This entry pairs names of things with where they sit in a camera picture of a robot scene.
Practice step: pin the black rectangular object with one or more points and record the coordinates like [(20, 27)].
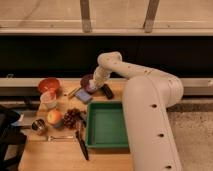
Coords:
[(107, 91)]

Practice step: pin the black chair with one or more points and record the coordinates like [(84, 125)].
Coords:
[(9, 135)]

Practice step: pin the black handled knife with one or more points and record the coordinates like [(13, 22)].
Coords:
[(81, 142)]

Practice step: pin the wooden stick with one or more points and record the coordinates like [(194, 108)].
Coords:
[(72, 93)]

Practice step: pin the peach apple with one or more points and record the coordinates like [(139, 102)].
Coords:
[(54, 117)]

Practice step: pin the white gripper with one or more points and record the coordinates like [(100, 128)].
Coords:
[(100, 76)]

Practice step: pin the metal cup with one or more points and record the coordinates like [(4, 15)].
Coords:
[(39, 126)]

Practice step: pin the red plastic bowl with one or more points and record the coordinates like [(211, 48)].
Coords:
[(47, 84)]

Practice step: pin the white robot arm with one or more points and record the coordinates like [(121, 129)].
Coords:
[(147, 94)]

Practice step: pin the blue sponge block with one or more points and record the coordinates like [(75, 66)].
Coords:
[(83, 96)]

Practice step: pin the brown pine cone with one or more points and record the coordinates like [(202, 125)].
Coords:
[(71, 117)]

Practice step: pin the green plastic tray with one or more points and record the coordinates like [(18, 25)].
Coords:
[(105, 126)]

